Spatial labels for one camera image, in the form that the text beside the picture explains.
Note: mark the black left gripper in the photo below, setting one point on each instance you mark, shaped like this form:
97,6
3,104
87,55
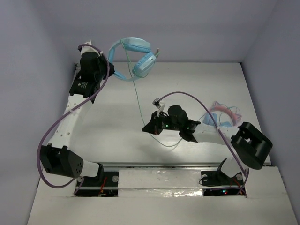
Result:
103,64

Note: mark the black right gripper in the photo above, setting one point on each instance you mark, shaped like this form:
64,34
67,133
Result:
154,128

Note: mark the light blue headphones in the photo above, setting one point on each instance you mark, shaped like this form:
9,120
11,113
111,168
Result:
140,57

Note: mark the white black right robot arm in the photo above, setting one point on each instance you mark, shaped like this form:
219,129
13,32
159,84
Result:
250,147

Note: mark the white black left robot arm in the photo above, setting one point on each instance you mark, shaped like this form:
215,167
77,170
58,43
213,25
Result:
57,157

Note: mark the white front board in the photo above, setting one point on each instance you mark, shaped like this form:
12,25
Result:
267,203

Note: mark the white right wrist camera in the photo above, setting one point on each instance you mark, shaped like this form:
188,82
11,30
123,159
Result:
159,104

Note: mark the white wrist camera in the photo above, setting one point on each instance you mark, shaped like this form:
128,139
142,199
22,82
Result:
159,104
86,48

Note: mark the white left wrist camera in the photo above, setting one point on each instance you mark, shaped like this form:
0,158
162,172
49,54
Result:
86,48

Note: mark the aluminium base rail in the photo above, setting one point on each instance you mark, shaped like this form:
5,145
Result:
171,165

